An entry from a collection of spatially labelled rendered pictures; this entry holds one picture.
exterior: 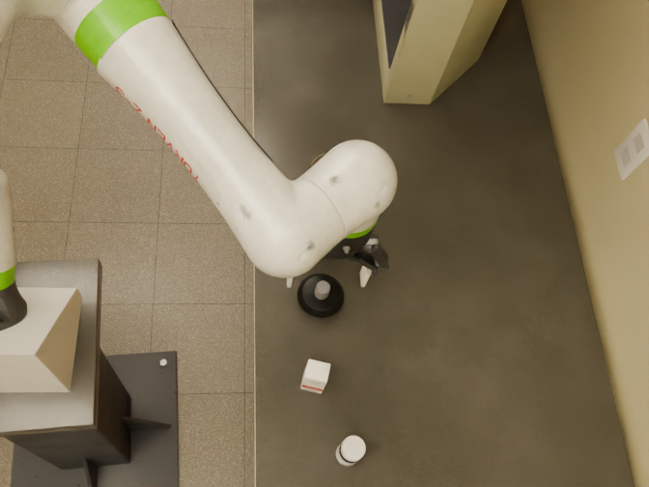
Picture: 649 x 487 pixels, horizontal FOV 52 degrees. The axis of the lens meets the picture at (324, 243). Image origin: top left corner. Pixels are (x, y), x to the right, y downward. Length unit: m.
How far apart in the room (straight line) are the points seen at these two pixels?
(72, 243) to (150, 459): 0.79
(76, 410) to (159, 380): 0.97
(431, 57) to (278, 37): 0.39
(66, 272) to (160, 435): 0.94
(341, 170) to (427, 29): 0.62
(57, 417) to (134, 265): 1.17
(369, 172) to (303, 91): 0.74
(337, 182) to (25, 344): 0.54
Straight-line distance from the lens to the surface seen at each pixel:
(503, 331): 1.40
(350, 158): 0.87
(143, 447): 2.20
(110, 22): 0.88
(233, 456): 2.20
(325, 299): 1.29
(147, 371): 2.25
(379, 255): 1.12
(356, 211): 0.86
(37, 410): 1.31
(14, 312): 1.18
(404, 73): 1.52
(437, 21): 1.41
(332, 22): 1.73
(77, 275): 1.37
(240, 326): 2.29
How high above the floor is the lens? 2.17
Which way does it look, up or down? 64 degrees down
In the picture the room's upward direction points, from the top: 16 degrees clockwise
